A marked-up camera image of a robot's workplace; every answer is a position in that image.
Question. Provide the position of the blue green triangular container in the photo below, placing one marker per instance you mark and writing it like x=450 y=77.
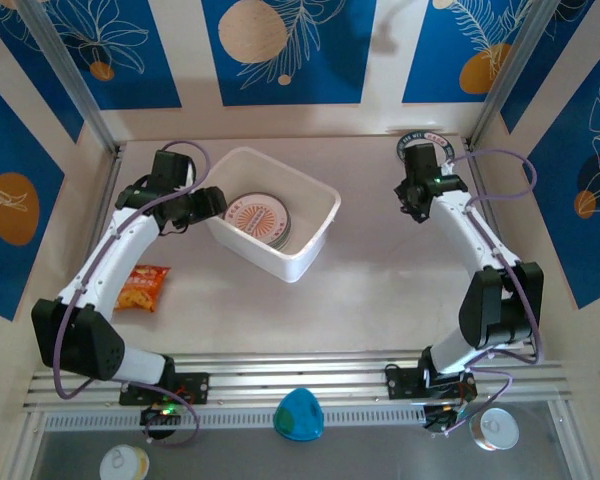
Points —
x=297 y=417

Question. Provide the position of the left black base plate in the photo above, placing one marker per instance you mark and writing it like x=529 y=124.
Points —
x=195 y=387

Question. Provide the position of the white plastic bin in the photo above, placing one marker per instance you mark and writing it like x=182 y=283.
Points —
x=300 y=260

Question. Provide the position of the aluminium mounting rail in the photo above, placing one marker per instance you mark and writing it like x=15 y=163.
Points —
x=300 y=370

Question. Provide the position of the aluminium frame post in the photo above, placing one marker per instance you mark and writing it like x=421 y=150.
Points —
x=510 y=65
x=64 y=65

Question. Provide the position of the orange chip bag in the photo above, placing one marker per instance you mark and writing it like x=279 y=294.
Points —
x=147 y=290

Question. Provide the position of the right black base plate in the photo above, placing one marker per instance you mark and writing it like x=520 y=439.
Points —
x=400 y=385

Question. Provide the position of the silver lid can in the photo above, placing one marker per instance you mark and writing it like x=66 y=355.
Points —
x=495 y=430

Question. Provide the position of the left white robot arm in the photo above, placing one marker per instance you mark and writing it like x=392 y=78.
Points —
x=115 y=255

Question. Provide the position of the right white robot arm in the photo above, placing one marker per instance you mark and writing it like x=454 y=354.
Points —
x=470 y=230

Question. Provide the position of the yellow white lid can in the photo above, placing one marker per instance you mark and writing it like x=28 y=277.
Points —
x=125 y=462

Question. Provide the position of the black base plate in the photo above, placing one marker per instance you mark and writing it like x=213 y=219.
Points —
x=195 y=387
x=400 y=385

